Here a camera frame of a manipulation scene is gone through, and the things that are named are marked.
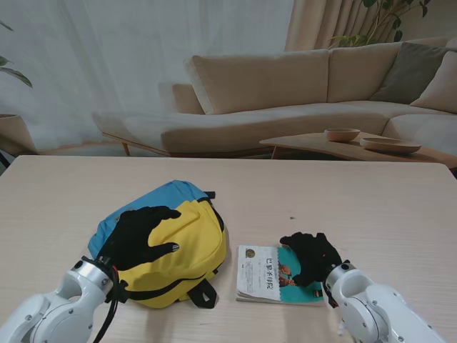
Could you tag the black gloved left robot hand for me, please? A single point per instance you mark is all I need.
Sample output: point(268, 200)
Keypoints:
point(132, 239)

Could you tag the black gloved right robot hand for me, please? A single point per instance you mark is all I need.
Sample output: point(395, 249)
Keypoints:
point(317, 253)

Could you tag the white and teal cover book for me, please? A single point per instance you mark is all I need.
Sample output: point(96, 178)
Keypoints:
point(260, 275)

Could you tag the yellow and blue school bag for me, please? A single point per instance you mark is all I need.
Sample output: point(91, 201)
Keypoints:
point(193, 250)

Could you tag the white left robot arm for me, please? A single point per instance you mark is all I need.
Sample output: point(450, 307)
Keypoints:
point(60, 307)

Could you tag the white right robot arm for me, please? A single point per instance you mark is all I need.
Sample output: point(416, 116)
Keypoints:
point(375, 307)

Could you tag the wooden coffee table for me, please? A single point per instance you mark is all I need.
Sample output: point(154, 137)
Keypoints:
point(310, 144)

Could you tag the small wooden bowl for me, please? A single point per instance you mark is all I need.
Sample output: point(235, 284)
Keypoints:
point(342, 135)

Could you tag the wide shallow wooden bowl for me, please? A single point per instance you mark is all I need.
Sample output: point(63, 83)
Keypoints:
point(389, 146)

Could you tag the beige sectional sofa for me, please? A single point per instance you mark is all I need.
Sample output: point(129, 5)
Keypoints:
point(250, 125)

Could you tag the black stand leg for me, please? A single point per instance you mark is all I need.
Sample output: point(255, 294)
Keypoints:
point(3, 159)

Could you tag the beige plant pot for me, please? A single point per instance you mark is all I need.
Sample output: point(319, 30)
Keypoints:
point(14, 135)

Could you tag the sheer white curtain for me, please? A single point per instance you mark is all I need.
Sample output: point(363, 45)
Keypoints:
point(107, 53)

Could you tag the green plant with long leaves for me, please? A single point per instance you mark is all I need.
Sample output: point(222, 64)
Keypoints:
point(18, 75)

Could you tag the grey sofa cushion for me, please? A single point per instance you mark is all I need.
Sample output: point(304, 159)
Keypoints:
point(407, 75)

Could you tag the beige sofa cushion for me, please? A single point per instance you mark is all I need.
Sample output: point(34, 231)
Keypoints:
point(442, 89)

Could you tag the tall green leafy plant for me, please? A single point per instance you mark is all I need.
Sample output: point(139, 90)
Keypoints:
point(351, 40)

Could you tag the beige pleated curtain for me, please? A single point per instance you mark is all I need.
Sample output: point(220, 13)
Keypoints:
point(314, 25)

